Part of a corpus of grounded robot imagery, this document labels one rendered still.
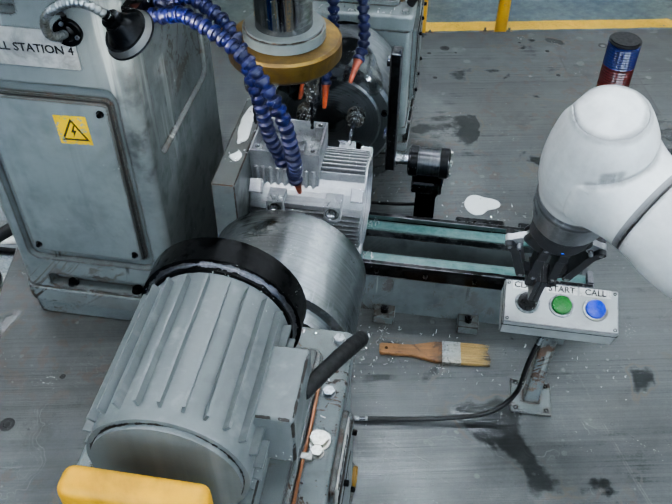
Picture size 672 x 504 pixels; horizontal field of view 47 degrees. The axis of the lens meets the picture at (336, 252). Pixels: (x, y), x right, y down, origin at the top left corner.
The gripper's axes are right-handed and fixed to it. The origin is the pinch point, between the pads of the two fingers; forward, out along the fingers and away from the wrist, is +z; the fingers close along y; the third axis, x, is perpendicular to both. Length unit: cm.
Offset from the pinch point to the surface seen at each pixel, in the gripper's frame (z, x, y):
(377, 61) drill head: 21, -53, 30
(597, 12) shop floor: 220, -256, -60
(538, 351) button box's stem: 19.5, 3.6, -3.7
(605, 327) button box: 7.9, 2.6, -11.4
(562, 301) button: 7.1, -0.5, -4.9
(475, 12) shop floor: 217, -246, 3
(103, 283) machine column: 28, -2, 75
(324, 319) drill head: -1.3, 9.9, 29.1
